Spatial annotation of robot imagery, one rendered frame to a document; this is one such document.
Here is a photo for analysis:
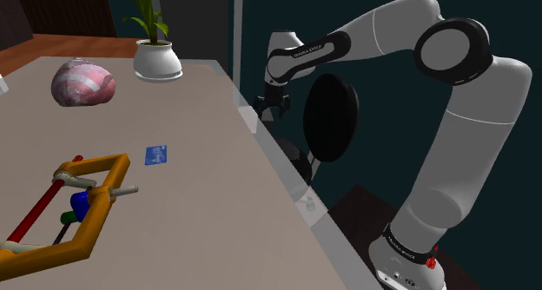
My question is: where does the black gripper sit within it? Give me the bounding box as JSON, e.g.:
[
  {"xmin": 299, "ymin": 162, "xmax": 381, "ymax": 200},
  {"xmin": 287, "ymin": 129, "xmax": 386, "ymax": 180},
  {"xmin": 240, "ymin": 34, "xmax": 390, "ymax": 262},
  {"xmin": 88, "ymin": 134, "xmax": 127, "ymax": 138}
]
[{"xmin": 253, "ymin": 82, "xmax": 293, "ymax": 116}]

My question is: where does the dark robot stand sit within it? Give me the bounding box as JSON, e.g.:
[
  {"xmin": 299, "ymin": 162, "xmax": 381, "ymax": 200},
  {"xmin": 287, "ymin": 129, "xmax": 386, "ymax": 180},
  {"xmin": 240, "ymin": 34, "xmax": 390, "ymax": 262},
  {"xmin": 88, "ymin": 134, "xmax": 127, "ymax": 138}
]
[{"xmin": 329, "ymin": 182, "xmax": 485, "ymax": 290}]

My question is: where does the dark wooden door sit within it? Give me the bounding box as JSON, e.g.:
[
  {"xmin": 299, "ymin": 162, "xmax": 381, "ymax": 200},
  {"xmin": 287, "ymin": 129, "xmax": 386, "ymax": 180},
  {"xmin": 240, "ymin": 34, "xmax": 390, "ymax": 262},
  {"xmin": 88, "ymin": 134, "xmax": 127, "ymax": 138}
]
[{"xmin": 12, "ymin": 0, "xmax": 118, "ymax": 39}]

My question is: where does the blue card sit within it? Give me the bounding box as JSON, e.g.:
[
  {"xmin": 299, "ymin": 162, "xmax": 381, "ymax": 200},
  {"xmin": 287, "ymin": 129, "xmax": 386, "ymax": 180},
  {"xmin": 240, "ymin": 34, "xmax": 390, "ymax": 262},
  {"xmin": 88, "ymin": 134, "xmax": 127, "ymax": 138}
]
[{"xmin": 144, "ymin": 144, "xmax": 169, "ymax": 167}]

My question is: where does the white pot with green plant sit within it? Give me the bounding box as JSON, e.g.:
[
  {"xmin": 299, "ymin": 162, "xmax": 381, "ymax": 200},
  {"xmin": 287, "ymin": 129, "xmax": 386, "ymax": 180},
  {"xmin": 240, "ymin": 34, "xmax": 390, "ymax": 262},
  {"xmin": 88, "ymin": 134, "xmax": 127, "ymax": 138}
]
[{"xmin": 122, "ymin": 0, "xmax": 184, "ymax": 83}]

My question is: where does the orange frame toy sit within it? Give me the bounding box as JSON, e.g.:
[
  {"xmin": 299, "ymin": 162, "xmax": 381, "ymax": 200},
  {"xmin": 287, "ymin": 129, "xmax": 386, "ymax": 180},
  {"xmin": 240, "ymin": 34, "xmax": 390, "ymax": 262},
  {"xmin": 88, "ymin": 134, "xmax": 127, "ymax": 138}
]
[{"xmin": 0, "ymin": 152, "xmax": 140, "ymax": 282}]

